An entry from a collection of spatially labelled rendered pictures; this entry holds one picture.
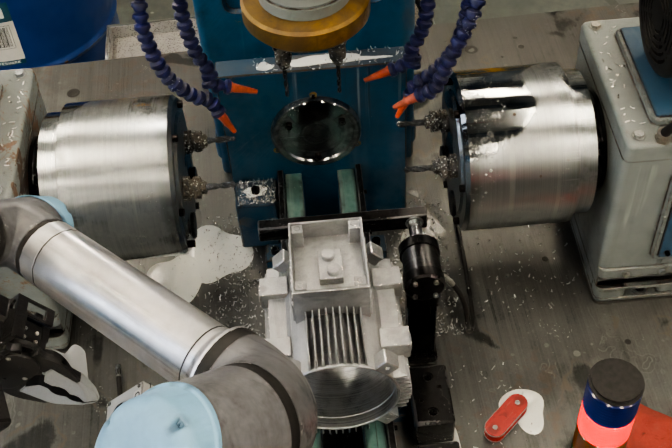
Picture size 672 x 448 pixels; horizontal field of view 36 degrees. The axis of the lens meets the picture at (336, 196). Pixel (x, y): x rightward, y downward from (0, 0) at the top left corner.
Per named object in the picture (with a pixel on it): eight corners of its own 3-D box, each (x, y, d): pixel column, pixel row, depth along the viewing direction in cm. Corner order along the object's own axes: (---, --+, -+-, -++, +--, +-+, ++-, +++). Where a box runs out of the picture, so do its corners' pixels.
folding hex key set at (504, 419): (496, 446, 153) (497, 440, 152) (479, 434, 155) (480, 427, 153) (531, 407, 157) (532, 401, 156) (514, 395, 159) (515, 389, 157)
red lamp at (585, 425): (571, 405, 121) (576, 384, 118) (622, 400, 121) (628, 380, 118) (584, 451, 117) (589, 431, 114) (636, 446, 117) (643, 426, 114)
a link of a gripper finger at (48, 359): (89, 367, 122) (26, 336, 117) (87, 378, 121) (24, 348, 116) (64, 383, 124) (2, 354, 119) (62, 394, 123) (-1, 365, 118)
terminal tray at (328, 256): (289, 256, 144) (285, 223, 139) (365, 249, 144) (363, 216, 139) (293, 327, 136) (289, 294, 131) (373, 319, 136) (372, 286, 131)
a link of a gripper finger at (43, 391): (100, 367, 130) (39, 337, 124) (95, 408, 126) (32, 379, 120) (85, 377, 131) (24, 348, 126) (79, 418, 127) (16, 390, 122)
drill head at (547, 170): (391, 155, 179) (390, 42, 160) (625, 135, 179) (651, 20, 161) (409, 268, 162) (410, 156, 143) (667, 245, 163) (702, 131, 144)
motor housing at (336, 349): (269, 322, 155) (256, 242, 141) (395, 311, 156) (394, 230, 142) (274, 441, 142) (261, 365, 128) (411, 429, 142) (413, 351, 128)
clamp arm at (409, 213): (425, 215, 158) (259, 229, 157) (425, 202, 156) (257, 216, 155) (428, 232, 155) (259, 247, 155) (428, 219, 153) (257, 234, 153)
